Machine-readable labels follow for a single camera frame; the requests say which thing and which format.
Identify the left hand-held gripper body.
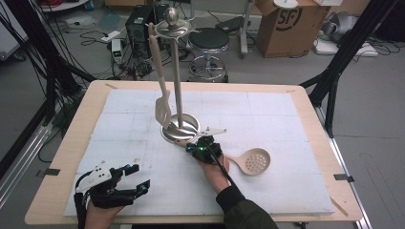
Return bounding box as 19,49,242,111
75,160,138,210

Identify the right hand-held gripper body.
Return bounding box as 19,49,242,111
192,126,228,165

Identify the person's left hand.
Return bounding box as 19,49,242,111
83,201,125,229

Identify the tangle of floor cables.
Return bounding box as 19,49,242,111
75,28,170,81

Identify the brown cardboard box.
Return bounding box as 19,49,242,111
255,0,332,59

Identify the beige slotted turner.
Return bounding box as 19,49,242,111
147,22,172,130

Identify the white foam mat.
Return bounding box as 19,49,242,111
62,88,336,218

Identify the grey pole stand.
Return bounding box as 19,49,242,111
239,0,256,59

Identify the beige round skimmer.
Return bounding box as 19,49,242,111
224,147,272,177

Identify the small white device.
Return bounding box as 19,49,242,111
111,38,124,64

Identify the steel utensil stand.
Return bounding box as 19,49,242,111
147,7,202,144

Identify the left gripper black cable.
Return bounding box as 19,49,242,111
73,171,94,229

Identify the white power strip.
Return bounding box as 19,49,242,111
100,30,122,44

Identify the flat black bag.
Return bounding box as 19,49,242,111
215,15,246,33

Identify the black computer tower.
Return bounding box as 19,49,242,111
124,4,156,59

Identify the black metal frame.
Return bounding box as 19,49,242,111
0,0,96,179
300,0,400,138

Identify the grey bag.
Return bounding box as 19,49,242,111
320,11,360,44

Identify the aluminium rail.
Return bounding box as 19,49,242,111
0,122,53,209
313,106,373,229

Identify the white flat board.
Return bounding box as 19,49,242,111
312,37,380,58

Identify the person's right hand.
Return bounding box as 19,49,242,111
196,155,235,196

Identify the round white table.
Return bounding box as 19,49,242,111
40,0,91,13

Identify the black round stool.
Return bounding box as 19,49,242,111
187,27,230,83

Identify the black tape piece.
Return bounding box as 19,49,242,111
34,167,61,177
332,173,355,183

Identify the white round disc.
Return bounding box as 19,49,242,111
273,0,299,10

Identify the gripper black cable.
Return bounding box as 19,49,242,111
73,171,94,229
203,138,236,186

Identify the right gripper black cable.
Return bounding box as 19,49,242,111
203,138,236,186

